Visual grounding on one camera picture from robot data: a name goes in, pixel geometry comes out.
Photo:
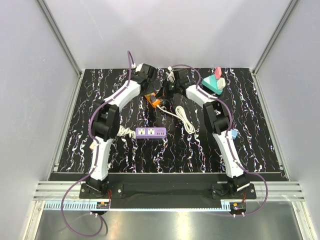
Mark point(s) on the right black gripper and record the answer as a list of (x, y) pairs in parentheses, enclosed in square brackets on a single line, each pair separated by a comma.
[(163, 93)]

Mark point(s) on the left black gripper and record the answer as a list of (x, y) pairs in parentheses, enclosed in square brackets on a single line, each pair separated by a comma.
[(150, 90)]

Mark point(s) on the grey usb charger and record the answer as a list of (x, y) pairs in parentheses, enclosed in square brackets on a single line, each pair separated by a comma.
[(152, 98)]

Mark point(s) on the orange power strip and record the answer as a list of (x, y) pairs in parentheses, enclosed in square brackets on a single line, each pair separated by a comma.
[(157, 103)]

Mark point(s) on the purple power strip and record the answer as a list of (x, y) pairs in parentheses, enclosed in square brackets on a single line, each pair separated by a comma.
[(150, 132)]

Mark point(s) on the blue usb charger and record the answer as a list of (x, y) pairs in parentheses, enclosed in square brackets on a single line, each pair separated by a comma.
[(234, 133)]

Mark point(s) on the pink cube deer adapter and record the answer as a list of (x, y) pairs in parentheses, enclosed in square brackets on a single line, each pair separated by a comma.
[(93, 145)]

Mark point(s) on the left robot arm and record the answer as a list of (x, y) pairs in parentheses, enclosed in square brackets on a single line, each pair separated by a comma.
[(104, 123)]

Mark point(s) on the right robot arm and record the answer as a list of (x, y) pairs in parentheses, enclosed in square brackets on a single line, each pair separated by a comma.
[(217, 120)]

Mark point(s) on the white plug adapter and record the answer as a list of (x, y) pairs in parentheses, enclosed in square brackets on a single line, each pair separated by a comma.
[(221, 83)]

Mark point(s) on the pink plug adapter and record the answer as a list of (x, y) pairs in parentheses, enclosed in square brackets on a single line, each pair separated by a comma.
[(218, 73)]

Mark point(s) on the teal power strip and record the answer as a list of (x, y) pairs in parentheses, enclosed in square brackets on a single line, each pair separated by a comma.
[(211, 83)]

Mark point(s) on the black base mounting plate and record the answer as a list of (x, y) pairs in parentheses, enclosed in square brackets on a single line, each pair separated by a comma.
[(160, 191)]

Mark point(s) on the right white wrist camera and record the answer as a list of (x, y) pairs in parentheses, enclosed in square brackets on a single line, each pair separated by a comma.
[(170, 75)]

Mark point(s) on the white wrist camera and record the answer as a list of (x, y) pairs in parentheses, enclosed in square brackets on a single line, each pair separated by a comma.
[(170, 75), (137, 68)]

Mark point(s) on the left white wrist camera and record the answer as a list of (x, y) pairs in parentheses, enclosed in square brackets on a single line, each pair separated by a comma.
[(137, 68)]

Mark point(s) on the aluminium frame rail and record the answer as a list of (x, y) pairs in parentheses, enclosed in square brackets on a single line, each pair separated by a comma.
[(58, 35)]

